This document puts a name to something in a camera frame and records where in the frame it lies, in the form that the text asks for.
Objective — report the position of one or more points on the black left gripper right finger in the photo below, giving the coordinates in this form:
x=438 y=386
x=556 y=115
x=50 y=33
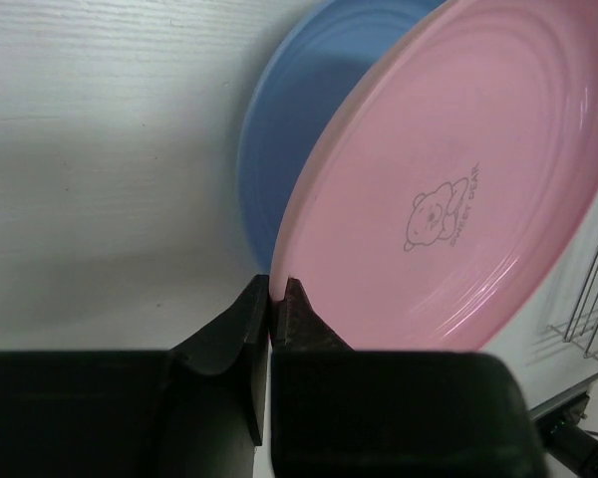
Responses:
x=338 y=412

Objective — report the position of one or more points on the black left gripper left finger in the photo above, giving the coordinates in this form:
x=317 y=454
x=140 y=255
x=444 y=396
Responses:
x=196 y=410

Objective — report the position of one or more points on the pink plastic plate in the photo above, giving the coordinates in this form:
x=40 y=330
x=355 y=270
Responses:
x=450 y=181

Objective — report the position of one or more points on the blue plastic plate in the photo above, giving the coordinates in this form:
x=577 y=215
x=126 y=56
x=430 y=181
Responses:
x=312 y=71

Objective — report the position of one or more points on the aluminium table edge rail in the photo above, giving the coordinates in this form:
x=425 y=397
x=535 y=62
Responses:
x=561 y=398

